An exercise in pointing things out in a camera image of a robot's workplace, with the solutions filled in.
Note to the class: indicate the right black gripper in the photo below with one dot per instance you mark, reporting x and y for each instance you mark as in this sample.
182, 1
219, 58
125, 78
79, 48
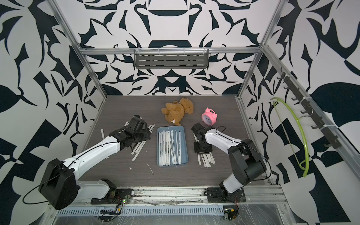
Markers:
196, 150

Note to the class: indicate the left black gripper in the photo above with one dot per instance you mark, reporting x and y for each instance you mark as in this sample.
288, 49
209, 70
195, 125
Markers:
147, 134

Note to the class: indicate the pile straw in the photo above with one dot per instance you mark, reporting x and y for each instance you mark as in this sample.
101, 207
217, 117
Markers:
206, 160

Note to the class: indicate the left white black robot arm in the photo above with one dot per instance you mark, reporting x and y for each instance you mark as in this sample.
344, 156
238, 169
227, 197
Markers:
61, 184

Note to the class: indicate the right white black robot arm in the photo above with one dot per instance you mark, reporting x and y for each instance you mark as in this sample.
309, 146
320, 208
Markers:
246, 161

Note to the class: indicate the blue plastic storage tray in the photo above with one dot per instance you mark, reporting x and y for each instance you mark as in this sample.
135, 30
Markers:
178, 154

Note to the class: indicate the pink alarm clock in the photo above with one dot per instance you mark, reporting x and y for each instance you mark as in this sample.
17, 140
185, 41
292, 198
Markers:
209, 117

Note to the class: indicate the lone wrapped straw far left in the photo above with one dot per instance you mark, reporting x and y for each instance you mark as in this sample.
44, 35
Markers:
102, 133

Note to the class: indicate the brown teddy bear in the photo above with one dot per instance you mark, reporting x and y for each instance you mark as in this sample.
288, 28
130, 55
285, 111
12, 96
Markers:
175, 111

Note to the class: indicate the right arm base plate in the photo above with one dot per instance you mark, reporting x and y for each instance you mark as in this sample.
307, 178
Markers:
218, 195

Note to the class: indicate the white slotted cable duct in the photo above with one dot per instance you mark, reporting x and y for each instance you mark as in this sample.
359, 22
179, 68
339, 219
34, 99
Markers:
214, 210

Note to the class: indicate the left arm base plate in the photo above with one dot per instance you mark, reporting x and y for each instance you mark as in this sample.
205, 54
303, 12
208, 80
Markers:
114, 196

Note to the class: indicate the grey metal wall shelf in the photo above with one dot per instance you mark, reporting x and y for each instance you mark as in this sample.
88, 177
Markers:
171, 58

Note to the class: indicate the grey wall hook rail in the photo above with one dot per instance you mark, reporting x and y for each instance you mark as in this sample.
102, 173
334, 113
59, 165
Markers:
309, 109

